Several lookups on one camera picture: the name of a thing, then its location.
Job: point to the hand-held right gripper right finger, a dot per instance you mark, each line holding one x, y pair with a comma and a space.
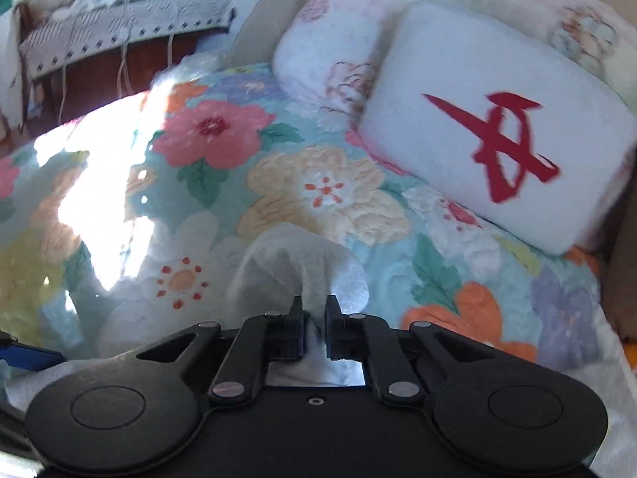
332, 328

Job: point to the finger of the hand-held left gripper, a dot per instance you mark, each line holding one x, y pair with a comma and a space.
30, 357

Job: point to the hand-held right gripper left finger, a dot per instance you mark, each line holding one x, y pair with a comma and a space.
297, 328

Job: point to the grey printed T-shirt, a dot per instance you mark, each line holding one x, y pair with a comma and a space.
298, 269

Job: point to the floral bedspread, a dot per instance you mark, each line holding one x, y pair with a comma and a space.
323, 189

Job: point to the white pillow with red character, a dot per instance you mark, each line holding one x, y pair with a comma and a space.
448, 159

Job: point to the white pink floral pillow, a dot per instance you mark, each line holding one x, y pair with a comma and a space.
323, 45

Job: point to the brown pillow with cloud print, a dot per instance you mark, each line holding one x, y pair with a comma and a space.
622, 269

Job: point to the brown wooden desk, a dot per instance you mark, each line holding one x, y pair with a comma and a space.
149, 69

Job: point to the beige headboard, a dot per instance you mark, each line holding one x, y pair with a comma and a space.
259, 25

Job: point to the patterned tablecloth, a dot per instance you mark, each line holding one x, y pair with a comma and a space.
149, 20

